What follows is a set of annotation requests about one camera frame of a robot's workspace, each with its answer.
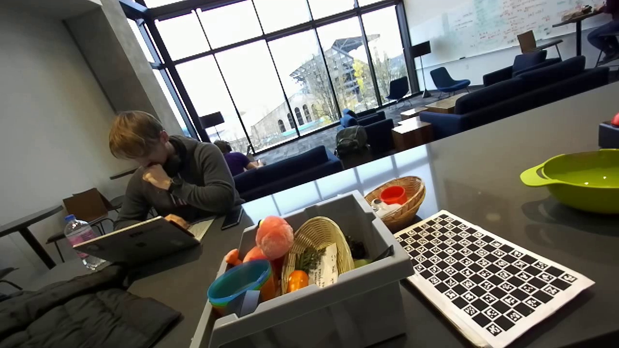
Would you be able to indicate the grey backpack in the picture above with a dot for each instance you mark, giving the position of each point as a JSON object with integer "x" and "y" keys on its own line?
{"x": 351, "y": 140}

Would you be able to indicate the oval wicker basket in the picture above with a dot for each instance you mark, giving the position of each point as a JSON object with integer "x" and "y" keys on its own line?
{"x": 316, "y": 234}

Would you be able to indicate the pink plush toy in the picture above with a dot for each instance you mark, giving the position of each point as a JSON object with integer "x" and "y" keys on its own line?
{"x": 274, "y": 237}

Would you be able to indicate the person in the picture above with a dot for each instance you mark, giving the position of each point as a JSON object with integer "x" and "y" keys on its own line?
{"x": 236, "y": 160}
{"x": 193, "y": 179}
{"x": 604, "y": 34}

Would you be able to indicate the row of blue armchairs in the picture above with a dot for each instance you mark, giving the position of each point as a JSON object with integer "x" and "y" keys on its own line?
{"x": 377, "y": 128}

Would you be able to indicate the white small item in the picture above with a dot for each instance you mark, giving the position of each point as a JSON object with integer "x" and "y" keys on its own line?
{"x": 384, "y": 209}

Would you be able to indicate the red cup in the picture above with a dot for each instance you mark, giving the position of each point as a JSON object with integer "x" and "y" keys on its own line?
{"x": 392, "y": 195}

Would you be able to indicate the dark toy grapes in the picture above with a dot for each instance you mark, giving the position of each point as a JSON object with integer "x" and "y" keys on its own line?
{"x": 357, "y": 247}

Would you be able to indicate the black phone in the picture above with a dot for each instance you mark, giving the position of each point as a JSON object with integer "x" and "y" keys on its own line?
{"x": 232, "y": 217}

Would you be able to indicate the white paper tag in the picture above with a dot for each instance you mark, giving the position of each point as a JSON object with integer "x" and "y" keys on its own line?
{"x": 327, "y": 268}

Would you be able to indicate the green toy fruit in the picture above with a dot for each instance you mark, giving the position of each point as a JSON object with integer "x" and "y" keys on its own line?
{"x": 361, "y": 263}

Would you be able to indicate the round wicker basket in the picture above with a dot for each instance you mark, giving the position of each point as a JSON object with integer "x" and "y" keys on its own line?
{"x": 411, "y": 203}

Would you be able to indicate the orange toy pepper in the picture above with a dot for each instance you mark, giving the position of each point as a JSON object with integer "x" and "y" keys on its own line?
{"x": 297, "y": 281}

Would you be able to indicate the large window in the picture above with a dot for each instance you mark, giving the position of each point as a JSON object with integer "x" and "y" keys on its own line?
{"x": 271, "y": 72}

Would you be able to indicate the wooden coffee table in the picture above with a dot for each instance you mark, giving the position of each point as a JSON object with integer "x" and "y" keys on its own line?
{"x": 445, "y": 104}
{"x": 411, "y": 134}

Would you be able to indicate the black floor lamp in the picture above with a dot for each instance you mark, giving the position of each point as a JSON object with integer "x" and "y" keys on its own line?
{"x": 421, "y": 50}
{"x": 212, "y": 119}

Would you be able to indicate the open notebook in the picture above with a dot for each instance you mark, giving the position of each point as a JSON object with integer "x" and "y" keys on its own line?
{"x": 202, "y": 227}

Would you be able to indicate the dark lounge chair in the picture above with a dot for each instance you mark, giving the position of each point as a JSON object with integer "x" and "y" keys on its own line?
{"x": 399, "y": 88}

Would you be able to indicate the stack of coloured bowls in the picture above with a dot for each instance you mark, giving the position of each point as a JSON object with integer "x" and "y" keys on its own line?
{"x": 237, "y": 285}

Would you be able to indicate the grey plastic bin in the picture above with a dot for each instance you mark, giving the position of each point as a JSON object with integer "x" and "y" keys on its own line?
{"x": 338, "y": 309}

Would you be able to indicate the blue lounge chair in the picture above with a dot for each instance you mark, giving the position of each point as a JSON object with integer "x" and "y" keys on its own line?
{"x": 447, "y": 79}

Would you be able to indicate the grey laptop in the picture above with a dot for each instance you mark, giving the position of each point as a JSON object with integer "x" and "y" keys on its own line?
{"x": 140, "y": 239}

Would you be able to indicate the black and white checkerboard sheet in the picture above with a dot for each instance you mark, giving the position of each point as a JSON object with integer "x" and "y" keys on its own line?
{"x": 488, "y": 278}

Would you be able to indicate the long blue sofa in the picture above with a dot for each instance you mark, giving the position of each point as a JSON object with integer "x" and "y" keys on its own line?
{"x": 512, "y": 96}

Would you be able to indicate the brown chair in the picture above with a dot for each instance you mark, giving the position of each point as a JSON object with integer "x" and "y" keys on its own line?
{"x": 89, "y": 205}

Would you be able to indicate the whiteboard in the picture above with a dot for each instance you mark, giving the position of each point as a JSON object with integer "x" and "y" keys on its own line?
{"x": 483, "y": 24}

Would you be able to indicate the clear water bottle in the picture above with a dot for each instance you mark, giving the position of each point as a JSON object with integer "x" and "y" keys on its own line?
{"x": 80, "y": 234}

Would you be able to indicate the blue armchair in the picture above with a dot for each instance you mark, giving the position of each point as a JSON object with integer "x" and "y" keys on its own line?
{"x": 527, "y": 64}

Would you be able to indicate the wooden chair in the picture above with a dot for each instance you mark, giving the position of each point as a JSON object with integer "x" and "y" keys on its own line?
{"x": 527, "y": 42}

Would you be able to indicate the black jacket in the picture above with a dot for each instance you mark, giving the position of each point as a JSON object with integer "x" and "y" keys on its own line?
{"x": 82, "y": 309}

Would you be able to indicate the dark round table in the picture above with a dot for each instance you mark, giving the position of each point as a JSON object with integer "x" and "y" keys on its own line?
{"x": 29, "y": 220}

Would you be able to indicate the dark box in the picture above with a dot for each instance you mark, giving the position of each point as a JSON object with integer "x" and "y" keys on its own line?
{"x": 609, "y": 135}

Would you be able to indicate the red object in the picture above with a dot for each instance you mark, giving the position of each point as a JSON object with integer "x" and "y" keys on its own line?
{"x": 615, "y": 120}

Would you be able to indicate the high table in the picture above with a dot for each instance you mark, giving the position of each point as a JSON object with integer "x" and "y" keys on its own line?
{"x": 578, "y": 17}

